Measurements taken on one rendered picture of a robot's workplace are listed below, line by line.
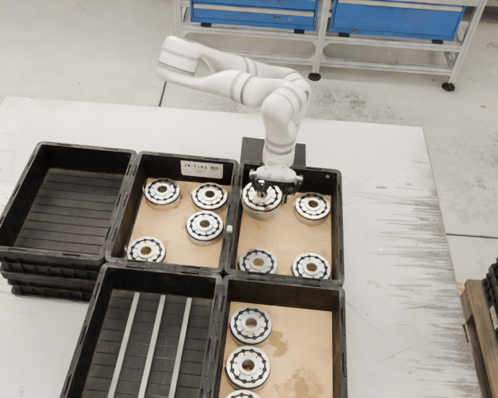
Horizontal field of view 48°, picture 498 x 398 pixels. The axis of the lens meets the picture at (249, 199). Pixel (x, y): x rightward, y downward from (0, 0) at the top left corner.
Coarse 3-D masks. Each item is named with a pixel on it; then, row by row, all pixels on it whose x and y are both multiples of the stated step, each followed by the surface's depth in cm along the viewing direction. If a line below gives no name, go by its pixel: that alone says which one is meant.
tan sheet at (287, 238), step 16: (288, 208) 165; (256, 224) 160; (272, 224) 161; (288, 224) 161; (304, 224) 161; (320, 224) 161; (240, 240) 156; (256, 240) 157; (272, 240) 157; (288, 240) 157; (304, 240) 157; (320, 240) 158; (240, 256) 153; (288, 256) 153; (288, 272) 150
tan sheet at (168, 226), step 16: (144, 192) 166; (192, 192) 167; (144, 208) 162; (176, 208) 163; (192, 208) 163; (144, 224) 158; (160, 224) 159; (176, 224) 159; (160, 240) 155; (176, 240) 155; (176, 256) 152; (192, 256) 152; (208, 256) 152
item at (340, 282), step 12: (240, 168) 161; (300, 168) 162; (312, 168) 162; (324, 168) 162; (240, 180) 158; (228, 240) 144; (228, 252) 141; (228, 264) 139; (264, 276) 137; (276, 276) 137; (288, 276) 137; (300, 276) 137
